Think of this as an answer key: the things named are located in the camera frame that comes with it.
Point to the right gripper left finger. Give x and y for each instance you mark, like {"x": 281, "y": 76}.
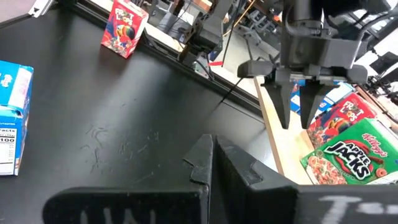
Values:
{"x": 155, "y": 205}

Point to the black table mat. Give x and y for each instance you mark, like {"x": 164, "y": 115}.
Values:
{"x": 109, "y": 118}

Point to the red Froot Loops cereal box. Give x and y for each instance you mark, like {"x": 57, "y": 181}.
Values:
{"x": 122, "y": 31}
{"x": 339, "y": 119}

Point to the wooden shelf with black frame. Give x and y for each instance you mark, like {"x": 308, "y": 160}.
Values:
{"x": 289, "y": 149}

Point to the blue Rice Krispies cereal box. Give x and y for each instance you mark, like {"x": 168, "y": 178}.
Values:
{"x": 14, "y": 93}
{"x": 295, "y": 102}
{"x": 337, "y": 95}

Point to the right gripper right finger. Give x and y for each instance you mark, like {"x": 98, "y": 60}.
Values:
{"x": 264, "y": 202}

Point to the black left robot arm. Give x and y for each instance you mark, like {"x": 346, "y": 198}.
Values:
{"x": 205, "y": 34}

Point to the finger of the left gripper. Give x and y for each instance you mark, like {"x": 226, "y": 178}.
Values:
{"x": 283, "y": 99}
{"x": 309, "y": 99}

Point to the green Apple Jacks cereal box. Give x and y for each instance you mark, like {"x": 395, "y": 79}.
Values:
{"x": 357, "y": 155}

